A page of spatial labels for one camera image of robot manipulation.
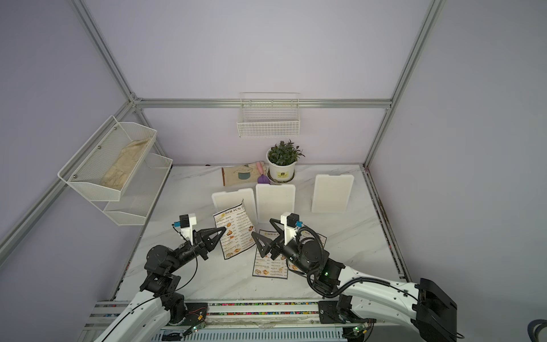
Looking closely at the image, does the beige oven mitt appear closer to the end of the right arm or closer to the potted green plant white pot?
the potted green plant white pot

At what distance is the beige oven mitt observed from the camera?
3.80 feet

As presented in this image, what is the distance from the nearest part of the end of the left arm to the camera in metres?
0.63

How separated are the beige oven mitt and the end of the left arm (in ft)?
1.56

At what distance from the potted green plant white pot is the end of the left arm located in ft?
1.51

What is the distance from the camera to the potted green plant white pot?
40.5 inches
